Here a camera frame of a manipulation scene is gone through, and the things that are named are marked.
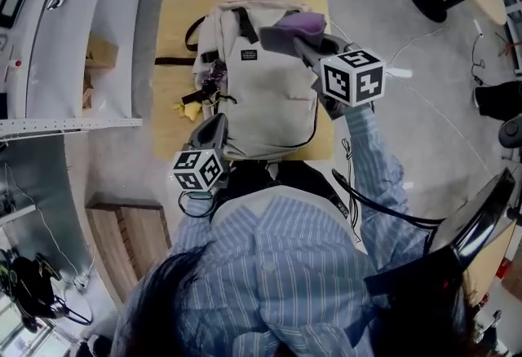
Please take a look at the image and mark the white metal rack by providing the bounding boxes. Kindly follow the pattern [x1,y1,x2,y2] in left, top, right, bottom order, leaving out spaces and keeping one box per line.
[0,0,154,140]

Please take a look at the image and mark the light wooden square table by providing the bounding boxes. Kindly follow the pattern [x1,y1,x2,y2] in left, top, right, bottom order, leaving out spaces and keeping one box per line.
[151,0,338,163]

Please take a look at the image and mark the yellow item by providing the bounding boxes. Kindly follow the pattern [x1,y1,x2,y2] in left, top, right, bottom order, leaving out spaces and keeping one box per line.
[170,101,201,121]

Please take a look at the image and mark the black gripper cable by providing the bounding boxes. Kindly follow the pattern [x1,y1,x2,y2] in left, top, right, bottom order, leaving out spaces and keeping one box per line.
[178,190,217,219]
[332,168,445,226]

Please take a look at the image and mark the beige backpack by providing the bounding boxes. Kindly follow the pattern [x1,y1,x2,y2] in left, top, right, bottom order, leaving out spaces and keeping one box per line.
[154,0,331,163]

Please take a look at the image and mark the person's black trouser legs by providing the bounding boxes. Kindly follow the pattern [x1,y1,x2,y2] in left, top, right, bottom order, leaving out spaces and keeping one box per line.
[215,159,347,222]

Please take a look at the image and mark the purple cloth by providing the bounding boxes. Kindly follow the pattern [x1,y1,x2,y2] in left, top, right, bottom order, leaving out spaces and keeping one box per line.
[259,9,330,57]

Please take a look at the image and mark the black head mount bar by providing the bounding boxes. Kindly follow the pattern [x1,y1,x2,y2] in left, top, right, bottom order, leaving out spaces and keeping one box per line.
[364,167,517,307]

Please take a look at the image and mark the wooden pallet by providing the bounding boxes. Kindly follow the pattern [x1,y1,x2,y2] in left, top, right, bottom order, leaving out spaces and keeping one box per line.
[84,202,173,306]

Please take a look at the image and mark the light wooden desk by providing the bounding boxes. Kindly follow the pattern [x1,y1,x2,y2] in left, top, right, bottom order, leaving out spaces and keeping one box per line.
[462,220,519,307]

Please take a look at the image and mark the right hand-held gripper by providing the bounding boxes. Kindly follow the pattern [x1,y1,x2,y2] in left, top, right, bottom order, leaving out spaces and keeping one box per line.
[291,34,387,121]

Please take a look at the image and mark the person's right forearm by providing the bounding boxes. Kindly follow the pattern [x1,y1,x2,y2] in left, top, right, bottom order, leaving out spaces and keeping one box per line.
[340,102,411,226]

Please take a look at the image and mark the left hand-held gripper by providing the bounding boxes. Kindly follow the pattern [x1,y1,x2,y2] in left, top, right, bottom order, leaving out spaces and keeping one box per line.
[171,112,231,193]

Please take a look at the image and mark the person's striped shirt torso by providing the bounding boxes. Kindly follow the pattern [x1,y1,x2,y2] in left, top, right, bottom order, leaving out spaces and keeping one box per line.
[112,192,449,357]

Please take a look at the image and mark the person's left forearm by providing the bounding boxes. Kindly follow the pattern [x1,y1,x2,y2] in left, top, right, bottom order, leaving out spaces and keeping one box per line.
[175,187,221,242]

